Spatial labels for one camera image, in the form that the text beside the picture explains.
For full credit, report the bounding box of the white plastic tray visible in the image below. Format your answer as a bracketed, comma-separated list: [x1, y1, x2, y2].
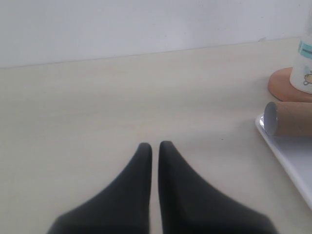
[255, 114, 312, 208]

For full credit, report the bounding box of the brown cardboard tube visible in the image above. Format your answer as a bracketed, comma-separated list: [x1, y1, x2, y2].
[263, 101, 312, 137]

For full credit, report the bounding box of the printed paper towel roll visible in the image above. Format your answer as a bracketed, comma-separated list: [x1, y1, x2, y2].
[289, 0, 312, 95]

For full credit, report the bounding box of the wooden paper towel holder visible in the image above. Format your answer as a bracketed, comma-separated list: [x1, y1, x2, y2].
[268, 67, 312, 103]

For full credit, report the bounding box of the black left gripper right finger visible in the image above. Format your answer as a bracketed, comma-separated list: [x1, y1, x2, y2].
[158, 141, 278, 234]

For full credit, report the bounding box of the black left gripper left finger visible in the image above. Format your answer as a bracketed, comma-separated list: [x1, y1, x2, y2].
[48, 143, 152, 234]

